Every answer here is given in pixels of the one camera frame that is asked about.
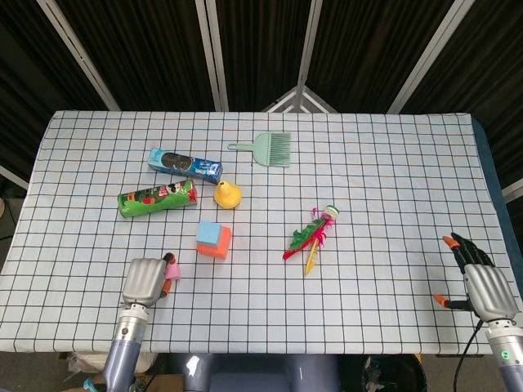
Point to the dark pleated screen panel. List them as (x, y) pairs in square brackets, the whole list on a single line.
[(490, 81), (261, 45), (143, 53), (367, 53), (24, 81)]

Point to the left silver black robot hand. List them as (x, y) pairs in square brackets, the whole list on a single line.
[(143, 281)]

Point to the white screen frame post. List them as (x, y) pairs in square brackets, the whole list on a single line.
[(208, 53), (431, 53), (310, 41), (77, 53)]

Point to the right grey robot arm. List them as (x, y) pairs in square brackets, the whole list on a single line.
[(506, 359)]

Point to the white screen bottom rail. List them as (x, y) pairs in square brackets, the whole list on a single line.
[(512, 191), (14, 177)]

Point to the white triangular screen foot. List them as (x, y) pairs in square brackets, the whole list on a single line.
[(300, 100)]

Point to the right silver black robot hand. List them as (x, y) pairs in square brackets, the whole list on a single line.
[(490, 292)]

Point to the mint green plastic brush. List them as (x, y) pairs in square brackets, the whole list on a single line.
[(265, 151)]

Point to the yellow toy pear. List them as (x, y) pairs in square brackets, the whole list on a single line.
[(227, 198)]

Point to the green potato chips can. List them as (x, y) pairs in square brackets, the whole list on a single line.
[(155, 198)]

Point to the black trash bin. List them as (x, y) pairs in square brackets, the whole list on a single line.
[(400, 375)]

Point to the blue foam cube block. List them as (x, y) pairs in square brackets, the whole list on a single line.
[(208, 234)]

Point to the grey robot torso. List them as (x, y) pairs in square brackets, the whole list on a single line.
[(253, 375)]

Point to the large orange foam cube block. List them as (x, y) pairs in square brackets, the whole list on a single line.
[(212, 252)]

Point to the white black checkered tablecloth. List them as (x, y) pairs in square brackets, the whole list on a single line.
[(367, 204)]

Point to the white plastic bag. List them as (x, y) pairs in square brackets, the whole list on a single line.
[(86, 361)]

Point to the blue cookie box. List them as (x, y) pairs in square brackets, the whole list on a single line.
[(184, 163)]

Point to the small pink foam cube block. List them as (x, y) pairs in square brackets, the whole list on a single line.
[(173, 273)]

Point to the colourful feather shuttlecock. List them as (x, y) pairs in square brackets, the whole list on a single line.
[(302, 239)]

